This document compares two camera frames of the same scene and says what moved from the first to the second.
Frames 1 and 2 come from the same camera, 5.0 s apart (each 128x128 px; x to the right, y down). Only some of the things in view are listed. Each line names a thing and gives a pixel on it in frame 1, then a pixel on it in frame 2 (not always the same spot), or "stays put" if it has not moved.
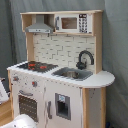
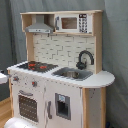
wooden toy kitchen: [62, 83] stays put
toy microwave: [76, 23] stays put
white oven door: [30, 101] stays put
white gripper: [4, 94] -> [4, 78]
